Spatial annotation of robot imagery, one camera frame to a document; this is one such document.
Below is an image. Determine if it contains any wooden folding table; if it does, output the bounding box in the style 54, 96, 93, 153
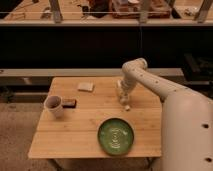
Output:
28, 77, 161, 159

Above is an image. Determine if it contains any background workbench shelf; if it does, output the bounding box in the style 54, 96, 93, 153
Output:
0, 0, 213, 27

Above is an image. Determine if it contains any dark brown block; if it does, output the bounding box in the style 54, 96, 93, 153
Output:
62, 99, 77, 108

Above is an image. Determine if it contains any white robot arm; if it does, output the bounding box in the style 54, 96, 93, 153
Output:
118, 58, 213, 171

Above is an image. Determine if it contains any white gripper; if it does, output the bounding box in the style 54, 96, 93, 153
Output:
120, 79, 136, 104

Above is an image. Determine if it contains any green ceramic bowl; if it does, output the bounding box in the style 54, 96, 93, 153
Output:
97, 118, 134, 156

